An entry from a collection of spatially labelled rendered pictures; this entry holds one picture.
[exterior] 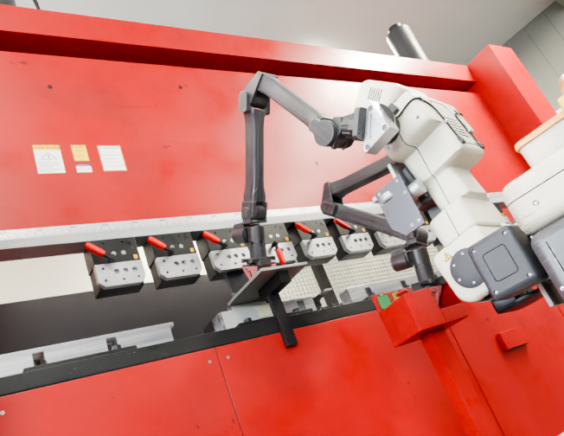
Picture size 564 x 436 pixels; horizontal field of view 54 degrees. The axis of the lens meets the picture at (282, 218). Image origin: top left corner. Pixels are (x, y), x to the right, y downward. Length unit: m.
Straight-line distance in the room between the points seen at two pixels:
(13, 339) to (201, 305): 0.75
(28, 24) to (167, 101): 0.57
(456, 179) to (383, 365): 0.72
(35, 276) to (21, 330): 2.18
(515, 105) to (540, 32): 2.68
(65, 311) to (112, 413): 0.86
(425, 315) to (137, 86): 1.39
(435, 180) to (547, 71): 4.67
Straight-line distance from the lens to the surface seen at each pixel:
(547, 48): 6.29
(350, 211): 2.06
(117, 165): 2.05
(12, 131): 2.05
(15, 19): 2.41
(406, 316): 1.77
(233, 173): 2.21
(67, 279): 4.52
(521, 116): 3.71
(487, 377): 2.30
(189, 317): 2.45
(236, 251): 2.00
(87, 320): 2.33
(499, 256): 1.38
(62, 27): 2.43
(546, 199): 1.27
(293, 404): 1.75
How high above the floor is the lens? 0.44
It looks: 23 degrees up
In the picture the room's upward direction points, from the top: 22 degrees counter-clockwise
